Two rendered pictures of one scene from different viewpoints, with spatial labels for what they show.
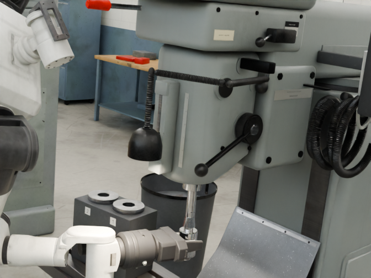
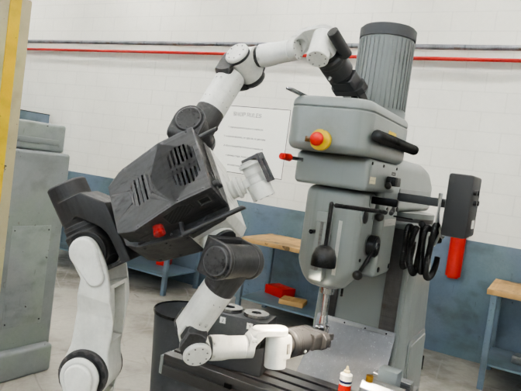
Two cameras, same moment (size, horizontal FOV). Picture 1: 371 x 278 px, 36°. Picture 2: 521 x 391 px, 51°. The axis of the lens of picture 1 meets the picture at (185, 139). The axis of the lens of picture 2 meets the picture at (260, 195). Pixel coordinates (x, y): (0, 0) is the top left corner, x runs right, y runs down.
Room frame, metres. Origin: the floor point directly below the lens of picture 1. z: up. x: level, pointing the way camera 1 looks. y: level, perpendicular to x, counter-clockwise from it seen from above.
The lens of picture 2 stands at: (-0.27, 0.75, 1.66)
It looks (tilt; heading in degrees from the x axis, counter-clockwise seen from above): 3 degrees down; 342
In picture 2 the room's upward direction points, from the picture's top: 8 degrees clockwise
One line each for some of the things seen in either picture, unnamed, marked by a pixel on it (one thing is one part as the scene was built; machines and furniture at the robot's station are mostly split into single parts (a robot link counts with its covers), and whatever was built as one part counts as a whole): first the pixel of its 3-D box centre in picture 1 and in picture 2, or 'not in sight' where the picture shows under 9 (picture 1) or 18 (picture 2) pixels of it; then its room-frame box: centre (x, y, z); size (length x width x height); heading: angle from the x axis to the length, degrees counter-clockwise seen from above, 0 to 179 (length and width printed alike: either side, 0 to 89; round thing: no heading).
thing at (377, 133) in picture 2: not in sight; (396, 143); (1.25, -0.15, 1.79); 0.45 x 0.04 x 0.04; 134
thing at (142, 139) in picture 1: (146, 142); (324, 255); (1.16, 0.08, 1.43); 0.07 x 0.07 x 0.06
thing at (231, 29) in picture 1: (222, 24); (348, 172); (1.36, -0.06, 1.68); 0.34 x 0.24 x 0.10; 134
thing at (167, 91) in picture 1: (163, 127); (321, 245); (1.26, 0.05, 1.45); 0.04 x 0.04 x 0.21; 44
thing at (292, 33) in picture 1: (272, 37); (390, 182); (1.28, -0.17, 1.66); 0.12 x 0.04 x 0.04; 134
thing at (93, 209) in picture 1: (113, 231); (239, 337); (1.55, 0.18, 1.05); 0.22 x 0.12 x 0.20; 54
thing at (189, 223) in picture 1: (190, 208); (325, 309); (1.34, -0.03, 1.23); 0.03 x 0.03 x 0.11
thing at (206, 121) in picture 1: (201, 112); (336, 236); (1.34, -0.03, 1.47); 0.21 x 0.19 x 0.32; 44
